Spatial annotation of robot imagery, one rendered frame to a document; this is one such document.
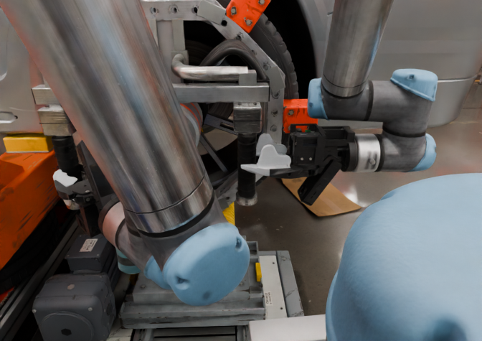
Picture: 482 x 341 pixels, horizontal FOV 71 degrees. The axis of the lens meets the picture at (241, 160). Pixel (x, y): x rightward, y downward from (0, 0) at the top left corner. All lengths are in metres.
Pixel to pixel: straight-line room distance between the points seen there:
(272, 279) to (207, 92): 1.01
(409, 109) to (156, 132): 0.50
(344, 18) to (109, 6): 0.35
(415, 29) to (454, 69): 0.18
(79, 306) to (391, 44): 1.12
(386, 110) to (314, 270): 1.12
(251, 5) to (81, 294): 0.85
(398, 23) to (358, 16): 0.62
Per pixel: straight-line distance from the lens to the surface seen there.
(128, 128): 0.23
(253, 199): 0.67
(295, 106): 0.84
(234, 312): 1.26
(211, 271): 0.29
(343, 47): 0.53
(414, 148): 0.69
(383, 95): 0.64
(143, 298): 1.28
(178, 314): 1.27
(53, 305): 1.07
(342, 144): 0.65
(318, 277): 1.63
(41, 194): 1.17
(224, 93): 0.62
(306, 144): 0.62
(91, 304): 1.04
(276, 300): 1.40
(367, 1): 0.48
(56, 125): 0.68
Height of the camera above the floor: 1.12
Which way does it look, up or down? 25 degrees down
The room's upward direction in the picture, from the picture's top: straight up
